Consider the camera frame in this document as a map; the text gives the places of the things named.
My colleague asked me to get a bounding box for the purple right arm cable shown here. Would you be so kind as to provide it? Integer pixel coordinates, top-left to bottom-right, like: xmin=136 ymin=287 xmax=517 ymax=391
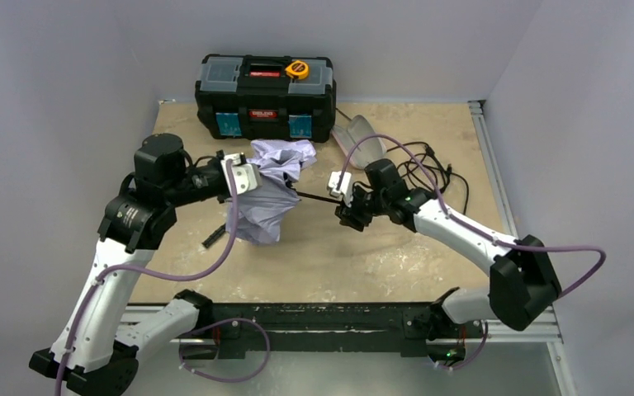
xmin=338 ymin=134 xmax=608 ymax=302

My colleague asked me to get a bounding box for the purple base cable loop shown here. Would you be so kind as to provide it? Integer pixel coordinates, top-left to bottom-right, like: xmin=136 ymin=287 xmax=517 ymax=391
xmin=177 ymin=318 xmax=272 ymax=384

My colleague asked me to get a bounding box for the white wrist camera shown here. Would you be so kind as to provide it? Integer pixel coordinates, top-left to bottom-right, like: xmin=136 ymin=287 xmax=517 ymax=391
xmin=220 ymin=153 xmax=263 ymax=195
xmin=327 ymin=171 xmax=352 ymax=200

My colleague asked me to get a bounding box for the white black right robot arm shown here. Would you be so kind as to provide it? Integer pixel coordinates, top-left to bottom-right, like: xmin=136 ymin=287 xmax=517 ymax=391
xmin=327 ymin=159 xmax=561 ymax=336

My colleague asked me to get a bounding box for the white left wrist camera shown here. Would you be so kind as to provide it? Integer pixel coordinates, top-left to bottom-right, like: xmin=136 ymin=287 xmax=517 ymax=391
xmin=220 ymin=153 xmax=263 ymax=195

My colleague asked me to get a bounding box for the black plastic toolbox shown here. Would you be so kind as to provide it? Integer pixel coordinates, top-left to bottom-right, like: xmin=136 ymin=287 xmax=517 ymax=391
xmin=195 ymin=54 xmax=337 ymax=143

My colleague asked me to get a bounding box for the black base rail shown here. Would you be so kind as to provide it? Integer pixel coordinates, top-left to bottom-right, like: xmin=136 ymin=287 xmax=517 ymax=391
xmin=179 ymin=302 xmax=483 ymax=361

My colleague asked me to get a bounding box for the pink umbrella case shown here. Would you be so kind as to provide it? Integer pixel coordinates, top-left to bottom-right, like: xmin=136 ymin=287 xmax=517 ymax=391
xmin=331 ymin=115 xmax=386 ymax=170

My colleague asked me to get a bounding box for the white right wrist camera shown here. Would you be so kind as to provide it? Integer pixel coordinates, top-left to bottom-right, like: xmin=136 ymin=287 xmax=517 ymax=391
xmin=327 ymin=171 xmax=352 ymax=200

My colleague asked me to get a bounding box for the black usb cable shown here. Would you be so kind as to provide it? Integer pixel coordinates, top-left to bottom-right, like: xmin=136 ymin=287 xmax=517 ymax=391
xmin=388 ymin=140 xmax=470 ymax=215

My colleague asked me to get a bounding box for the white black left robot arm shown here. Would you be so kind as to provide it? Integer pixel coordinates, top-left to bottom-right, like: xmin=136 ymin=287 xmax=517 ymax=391
xmin=29 ymin=134 xmax=246 ymax=395

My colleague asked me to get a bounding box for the purple umbrella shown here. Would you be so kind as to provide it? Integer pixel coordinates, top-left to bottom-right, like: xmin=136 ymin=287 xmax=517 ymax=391
xmin=225 ymin=139 xmax=317 ymax=245

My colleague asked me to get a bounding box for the yellow tape measure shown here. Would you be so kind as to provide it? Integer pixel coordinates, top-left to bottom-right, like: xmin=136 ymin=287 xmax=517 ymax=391
xmin=285 ymin=59 xmax=310 ymax=80

